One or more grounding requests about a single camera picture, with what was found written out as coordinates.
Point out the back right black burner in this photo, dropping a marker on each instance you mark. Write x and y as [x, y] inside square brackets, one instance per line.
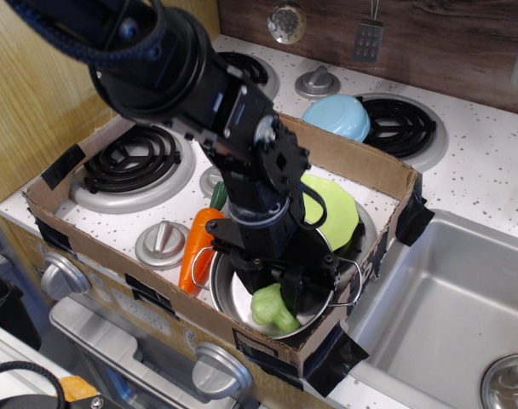
[406, 129]

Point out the black burner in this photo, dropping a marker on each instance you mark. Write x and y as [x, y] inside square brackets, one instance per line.
[406, 129]
[258, 70]
[143, 168]

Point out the silver oven knob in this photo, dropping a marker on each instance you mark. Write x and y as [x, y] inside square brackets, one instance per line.
[61, 277]
[217, 374]

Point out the hanging metal strainer ladle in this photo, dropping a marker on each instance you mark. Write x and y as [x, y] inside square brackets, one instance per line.
[287, 22]

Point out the stainless steel pan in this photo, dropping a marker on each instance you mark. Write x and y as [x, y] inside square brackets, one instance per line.
[229, 297]

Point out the silver stovetop knob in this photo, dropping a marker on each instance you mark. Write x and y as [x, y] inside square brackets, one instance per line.
[162, 245]
[317, 84]
[208, 181]

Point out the silver stovetop knob middle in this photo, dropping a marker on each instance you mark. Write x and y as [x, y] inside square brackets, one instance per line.
[208, 181]

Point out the light green plastic plate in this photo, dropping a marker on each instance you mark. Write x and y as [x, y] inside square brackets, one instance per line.
[342, 216]

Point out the silver oven door handle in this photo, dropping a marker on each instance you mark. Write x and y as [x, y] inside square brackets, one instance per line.
[128, 365]

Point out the silver stovetop knob back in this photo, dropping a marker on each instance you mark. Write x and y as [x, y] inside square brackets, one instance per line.
[317, 84]

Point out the silver stovetop knob front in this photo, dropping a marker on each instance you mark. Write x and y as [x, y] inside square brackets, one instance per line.
[162, 245]

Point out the grey sink basin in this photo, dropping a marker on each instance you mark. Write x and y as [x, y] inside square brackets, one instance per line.
[440, 324]

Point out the orange toy carrot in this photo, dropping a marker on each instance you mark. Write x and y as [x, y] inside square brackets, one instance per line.
[198, 254]

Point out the green toy broccoli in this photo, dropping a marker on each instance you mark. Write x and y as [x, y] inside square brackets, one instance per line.
[268, 307]

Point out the silver oven knob right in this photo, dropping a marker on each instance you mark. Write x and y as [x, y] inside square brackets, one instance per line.
[217, 374]

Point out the silver oven knob left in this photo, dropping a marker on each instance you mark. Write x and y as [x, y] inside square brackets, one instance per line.
[61, 277]

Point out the light blue plastic bowl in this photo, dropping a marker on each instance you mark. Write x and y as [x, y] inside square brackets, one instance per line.
[343, 115]

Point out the back left black burner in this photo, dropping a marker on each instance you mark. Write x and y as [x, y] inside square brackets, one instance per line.
[258, 70]

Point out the hanging grey slotted spatula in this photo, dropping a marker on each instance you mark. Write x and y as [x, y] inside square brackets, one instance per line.
[369, 36]

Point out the brown cardboard fence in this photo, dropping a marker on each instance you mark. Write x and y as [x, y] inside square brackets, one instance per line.
[322, 355]

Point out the yellow object bottom left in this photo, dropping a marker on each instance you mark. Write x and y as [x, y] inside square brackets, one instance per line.
[76, 388]

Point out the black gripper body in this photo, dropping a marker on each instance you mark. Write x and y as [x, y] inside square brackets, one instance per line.
[285, 243]

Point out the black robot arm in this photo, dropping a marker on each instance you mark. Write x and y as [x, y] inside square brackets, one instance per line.
[154, 64]

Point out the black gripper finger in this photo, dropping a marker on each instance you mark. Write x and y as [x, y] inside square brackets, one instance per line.
[300, 294]
[255, 274]

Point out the front left black burner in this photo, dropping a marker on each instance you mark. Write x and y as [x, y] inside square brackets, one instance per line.
[143, 168]

